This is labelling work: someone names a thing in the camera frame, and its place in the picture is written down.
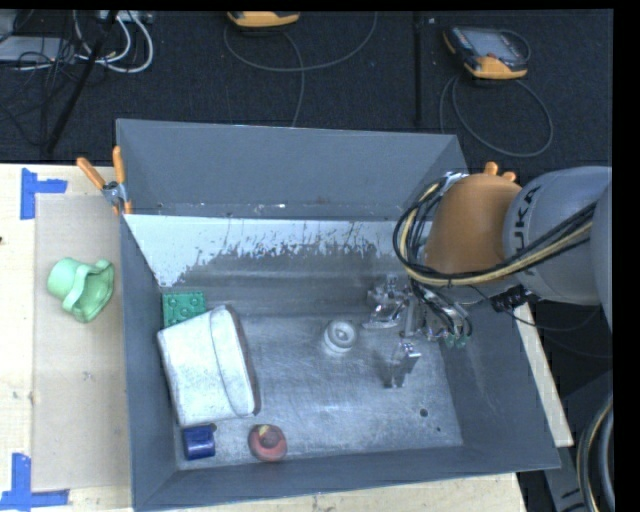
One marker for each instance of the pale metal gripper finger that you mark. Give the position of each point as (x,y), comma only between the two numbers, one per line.
(403,356)
(411,361)

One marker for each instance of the grey metal bin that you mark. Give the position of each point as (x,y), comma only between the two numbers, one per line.
(320,400)

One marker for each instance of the red toy fruit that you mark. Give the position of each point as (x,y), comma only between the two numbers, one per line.
(267,444)

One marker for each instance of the white tub with brown rim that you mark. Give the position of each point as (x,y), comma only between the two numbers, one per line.
(205,370)

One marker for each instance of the green studded flat block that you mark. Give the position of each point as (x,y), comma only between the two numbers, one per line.
(181,306)

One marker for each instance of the small blue cup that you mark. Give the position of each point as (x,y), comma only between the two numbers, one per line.
(198,443)

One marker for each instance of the pale green cup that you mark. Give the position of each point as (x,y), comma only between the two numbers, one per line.
(85,290)

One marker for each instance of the pale cardboard board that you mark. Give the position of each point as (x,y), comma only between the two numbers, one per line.
(75,380)

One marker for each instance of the black cylinder on white bracket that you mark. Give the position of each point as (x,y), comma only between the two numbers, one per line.
(510,300)

